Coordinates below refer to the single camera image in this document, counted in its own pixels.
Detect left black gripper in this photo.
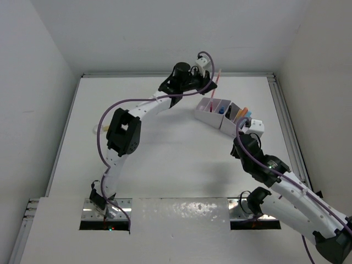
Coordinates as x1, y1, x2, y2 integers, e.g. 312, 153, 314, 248
181, 68, 217, 95

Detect large black scissors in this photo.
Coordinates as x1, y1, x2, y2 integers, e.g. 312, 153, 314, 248
225, 105, 232, 120

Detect orange cap highlighter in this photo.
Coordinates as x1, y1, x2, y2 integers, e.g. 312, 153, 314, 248
239, 107, 248, 119

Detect blue highlighter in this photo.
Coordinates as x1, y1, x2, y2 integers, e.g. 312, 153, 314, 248
242, 111, 252, 124

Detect orange pink highlighter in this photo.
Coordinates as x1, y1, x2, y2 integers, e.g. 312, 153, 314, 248
234, 109, 243, 123

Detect clear tape roll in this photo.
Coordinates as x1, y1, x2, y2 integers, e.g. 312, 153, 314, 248
92, 125, 101, 135

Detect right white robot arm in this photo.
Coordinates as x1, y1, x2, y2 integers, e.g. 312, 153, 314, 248
230, 133, 351, 263

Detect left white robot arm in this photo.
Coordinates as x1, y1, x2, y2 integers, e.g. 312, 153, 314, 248
90, 57, 217, 211

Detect white three-slot organizer left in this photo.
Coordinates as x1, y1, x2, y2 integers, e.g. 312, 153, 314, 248
194, 97, 231, 129

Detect white three-slot organizer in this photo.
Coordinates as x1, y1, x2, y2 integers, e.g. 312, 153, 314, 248
220, 102, 242, 137
194, 97, 231, 129

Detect white three-slot organizer right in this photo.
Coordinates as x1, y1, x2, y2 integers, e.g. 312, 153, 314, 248
220, 102, 242, 137

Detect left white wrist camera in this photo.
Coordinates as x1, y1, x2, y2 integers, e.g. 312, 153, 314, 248
195, 56, 211, 77

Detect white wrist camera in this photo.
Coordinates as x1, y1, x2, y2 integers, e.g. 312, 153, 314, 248
241, 119, 265, 137
195, 56, 211, 77

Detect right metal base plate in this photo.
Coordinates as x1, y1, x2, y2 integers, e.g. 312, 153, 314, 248
228, 197, 277, 222

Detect metal base plate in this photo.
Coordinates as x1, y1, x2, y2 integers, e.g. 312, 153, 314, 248
81, 199, 133, 221
228, 197, 277, 222

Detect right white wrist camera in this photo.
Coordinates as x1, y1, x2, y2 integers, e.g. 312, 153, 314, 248
241, 119, 265, 137

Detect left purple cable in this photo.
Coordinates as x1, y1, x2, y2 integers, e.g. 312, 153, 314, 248
96, 51, 216, 229

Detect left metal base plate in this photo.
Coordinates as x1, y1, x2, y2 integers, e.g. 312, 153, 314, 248
81, 199, 133, 221

